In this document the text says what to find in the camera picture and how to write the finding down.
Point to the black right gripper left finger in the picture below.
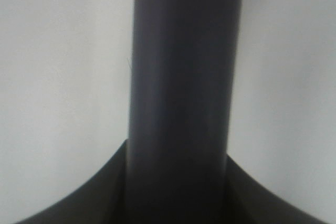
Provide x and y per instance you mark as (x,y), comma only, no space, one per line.
(99,200)

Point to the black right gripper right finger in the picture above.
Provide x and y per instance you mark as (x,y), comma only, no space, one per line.
(247,201)

